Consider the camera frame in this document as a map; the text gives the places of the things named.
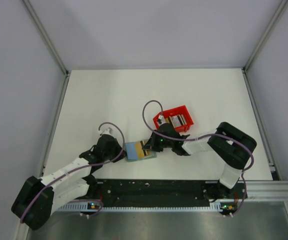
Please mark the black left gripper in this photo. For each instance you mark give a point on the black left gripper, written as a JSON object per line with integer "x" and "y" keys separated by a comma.
{"x": 117, "y": 146}

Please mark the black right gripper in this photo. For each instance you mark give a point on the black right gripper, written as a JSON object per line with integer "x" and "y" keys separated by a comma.
{"x": 152, "y": 144}

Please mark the green leather card holder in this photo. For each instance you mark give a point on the green leather card holder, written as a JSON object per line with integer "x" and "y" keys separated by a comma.
{"x": 131, "y": 154}

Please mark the red plastic card tray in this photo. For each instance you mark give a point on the red plastic card tray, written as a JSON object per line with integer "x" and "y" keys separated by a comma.
{"x": 175, "y": 111}

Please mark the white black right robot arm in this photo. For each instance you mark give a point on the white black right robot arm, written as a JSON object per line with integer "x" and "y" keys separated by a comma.
{"x": 232, "y": 145}

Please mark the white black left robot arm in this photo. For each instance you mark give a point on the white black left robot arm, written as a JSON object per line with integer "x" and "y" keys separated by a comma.
{"x": 40, "y": 197}

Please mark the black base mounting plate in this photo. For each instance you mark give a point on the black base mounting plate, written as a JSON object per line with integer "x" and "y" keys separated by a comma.
{"x": 145, "y": 193}

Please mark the white slotted cable duct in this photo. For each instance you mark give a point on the white slotted cable duct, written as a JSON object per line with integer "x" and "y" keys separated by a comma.
{"x": 74, "y": 207}

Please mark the aluminium frame rail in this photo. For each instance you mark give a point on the aluminium frame rail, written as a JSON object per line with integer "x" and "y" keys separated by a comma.
{"x": 267, "y": 191}

